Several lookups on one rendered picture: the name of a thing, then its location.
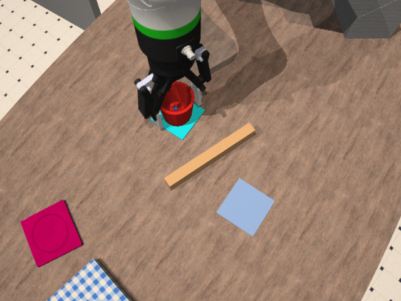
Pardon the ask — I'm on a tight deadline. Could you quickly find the red cup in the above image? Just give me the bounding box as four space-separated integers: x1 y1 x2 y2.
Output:
160 82 195 126

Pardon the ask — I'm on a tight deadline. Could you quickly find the magenta square coaster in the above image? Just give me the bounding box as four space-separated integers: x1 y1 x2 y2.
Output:
21 200 83 267

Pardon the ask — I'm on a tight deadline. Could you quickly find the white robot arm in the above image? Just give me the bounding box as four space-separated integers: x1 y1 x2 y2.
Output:
127 0 201 63

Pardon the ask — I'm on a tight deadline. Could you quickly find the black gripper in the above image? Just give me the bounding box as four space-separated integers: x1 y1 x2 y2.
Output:
134 43 211 130

